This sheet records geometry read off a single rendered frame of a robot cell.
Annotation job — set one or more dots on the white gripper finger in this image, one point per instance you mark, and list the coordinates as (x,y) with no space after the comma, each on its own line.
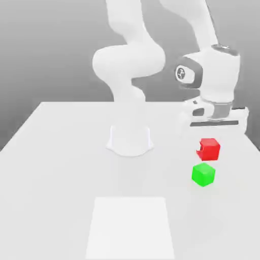
(199,146)

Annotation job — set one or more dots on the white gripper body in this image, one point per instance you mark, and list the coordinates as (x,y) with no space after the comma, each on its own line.
(213,130)

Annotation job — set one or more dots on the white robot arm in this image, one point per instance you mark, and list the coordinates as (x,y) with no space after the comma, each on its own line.
(130,61)

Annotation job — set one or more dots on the small red cube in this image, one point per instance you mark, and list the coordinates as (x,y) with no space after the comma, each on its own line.
(210,149)

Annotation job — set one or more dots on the small green cube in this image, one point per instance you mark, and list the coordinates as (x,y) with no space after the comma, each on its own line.
(203,174)

